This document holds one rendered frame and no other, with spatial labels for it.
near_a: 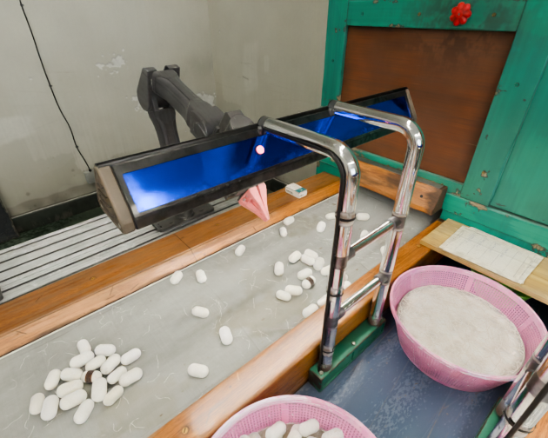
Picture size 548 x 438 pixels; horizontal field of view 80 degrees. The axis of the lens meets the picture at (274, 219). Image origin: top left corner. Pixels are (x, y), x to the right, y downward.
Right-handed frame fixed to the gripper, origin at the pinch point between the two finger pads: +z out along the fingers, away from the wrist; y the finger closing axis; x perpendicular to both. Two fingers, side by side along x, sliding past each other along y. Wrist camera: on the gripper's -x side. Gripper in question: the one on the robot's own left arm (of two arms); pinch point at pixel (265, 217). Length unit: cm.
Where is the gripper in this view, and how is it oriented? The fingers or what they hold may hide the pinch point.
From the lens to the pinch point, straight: 72.9
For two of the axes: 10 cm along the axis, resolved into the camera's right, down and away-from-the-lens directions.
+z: 5.0, 8.5, -1.6
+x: -4.1, 3.9, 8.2
